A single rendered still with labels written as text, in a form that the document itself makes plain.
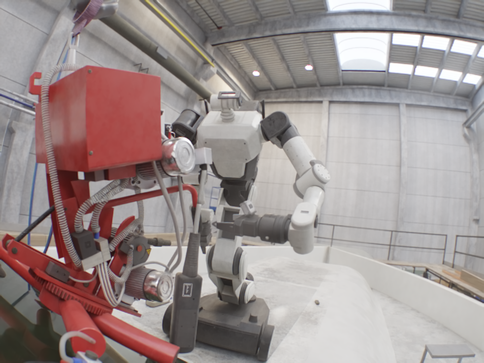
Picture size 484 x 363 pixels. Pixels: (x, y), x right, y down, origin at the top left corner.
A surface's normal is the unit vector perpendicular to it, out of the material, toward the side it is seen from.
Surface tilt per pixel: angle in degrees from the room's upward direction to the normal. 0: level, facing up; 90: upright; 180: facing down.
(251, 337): 90
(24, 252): 90
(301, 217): 39
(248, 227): 107
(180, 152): 81
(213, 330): 90
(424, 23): 90
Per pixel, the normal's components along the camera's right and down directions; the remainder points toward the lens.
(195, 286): 0.48, -0.04
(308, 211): -0.17, -0.87
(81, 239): 0.89, 0.07
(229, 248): -0.20, -0.36
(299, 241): -0.42, 0.49
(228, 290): -0.12, -0.67
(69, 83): -0.45, 0.17
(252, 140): 0.54, 0.43
